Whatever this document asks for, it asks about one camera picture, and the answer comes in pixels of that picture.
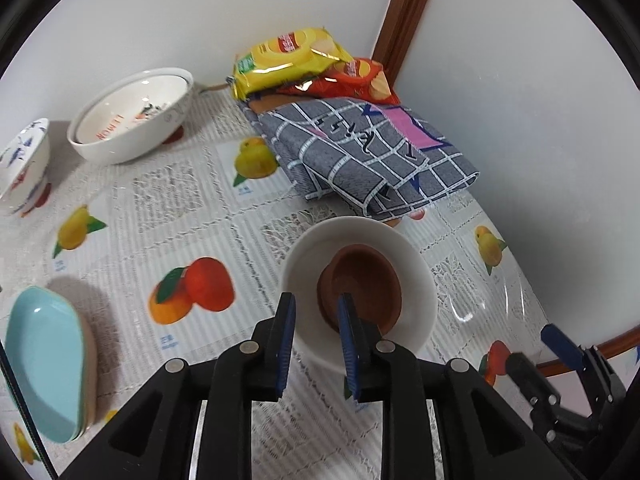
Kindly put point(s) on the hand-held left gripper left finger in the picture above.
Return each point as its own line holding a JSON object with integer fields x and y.
{"x": 286, "y": 340}

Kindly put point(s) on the grey checked cloth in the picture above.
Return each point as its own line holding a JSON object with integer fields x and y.
{"x": 350, "y": 160}

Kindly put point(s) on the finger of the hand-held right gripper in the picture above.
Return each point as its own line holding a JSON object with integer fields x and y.
{"x": 562, "y": 345}
{"x": 530, "y": 377}

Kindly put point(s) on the blue patterned porcelain bowl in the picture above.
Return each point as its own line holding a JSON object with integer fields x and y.
{"x": 30, "y": 175}

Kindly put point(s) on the blue square plate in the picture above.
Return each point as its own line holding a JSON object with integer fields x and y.
{"x": 45, "y": 360}

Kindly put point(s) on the large white bowl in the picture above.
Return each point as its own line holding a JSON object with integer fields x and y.
{"x": 125, "y": 147}

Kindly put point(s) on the white bowl with red print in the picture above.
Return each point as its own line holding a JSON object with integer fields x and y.
{"x": 120, "y": 115}

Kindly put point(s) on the yellow chip bag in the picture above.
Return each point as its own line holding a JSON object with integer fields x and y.
{"x": 285, "y": 60}

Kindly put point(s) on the plain white bowl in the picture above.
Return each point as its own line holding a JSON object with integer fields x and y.
{"x": 410, "y": 280}

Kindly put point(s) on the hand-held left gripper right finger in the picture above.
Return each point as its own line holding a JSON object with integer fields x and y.
{"x": 347, "y": 340}

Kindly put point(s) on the small brown bowl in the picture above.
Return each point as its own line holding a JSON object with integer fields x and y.
{"x": 365, "y": 280}

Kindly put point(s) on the wooden door frame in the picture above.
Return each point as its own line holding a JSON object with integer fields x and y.
{"x": 405, "y": 10}

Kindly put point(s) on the fruit printed tablecloth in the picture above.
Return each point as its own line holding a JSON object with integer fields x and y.
{"x": 200, "y": 200}

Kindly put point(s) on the orange chip bag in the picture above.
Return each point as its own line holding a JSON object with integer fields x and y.
{"x": 370, "y": 80}

